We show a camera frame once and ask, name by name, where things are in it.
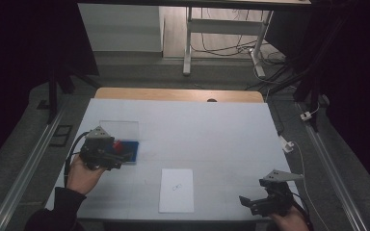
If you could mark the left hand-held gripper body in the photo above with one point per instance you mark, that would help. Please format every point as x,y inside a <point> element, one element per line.
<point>98,150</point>

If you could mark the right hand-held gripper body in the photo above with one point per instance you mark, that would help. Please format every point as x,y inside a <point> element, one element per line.
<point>276,197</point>

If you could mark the red stamp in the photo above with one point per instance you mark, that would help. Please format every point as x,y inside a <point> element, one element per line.
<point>118,146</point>

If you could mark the blue ink pad box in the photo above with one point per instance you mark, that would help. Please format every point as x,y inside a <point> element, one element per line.
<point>131,150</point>

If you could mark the person's right hand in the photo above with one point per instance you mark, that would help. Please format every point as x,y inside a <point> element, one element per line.
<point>287,222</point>

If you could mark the person's left hand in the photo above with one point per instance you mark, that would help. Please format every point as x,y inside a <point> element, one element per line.
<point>83,176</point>

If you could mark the white paper sheet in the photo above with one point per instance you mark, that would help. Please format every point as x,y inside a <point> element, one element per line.
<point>176,199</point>

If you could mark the wooden table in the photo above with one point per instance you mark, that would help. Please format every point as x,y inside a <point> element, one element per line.
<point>160,94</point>

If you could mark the black metal stand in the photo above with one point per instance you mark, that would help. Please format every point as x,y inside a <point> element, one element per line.
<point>53,93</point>
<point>313,93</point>

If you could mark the white table cover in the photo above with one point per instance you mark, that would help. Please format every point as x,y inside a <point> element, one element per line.
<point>205,134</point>

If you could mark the dark table grommet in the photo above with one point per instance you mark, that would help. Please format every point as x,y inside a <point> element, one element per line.
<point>212,100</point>

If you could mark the white partition panel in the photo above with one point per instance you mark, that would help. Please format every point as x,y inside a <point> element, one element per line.
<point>118,27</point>

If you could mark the dark curtain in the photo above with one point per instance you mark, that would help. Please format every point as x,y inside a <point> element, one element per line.
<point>350,64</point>
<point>19,57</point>

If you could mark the black floor frame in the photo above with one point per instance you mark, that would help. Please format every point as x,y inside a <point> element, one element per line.
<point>61,135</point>

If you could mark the aluminium floor rail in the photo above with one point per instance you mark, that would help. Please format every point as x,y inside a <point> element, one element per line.
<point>334,173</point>
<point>22,173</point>

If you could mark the white desk frame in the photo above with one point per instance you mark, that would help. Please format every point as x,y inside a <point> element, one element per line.
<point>224,27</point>

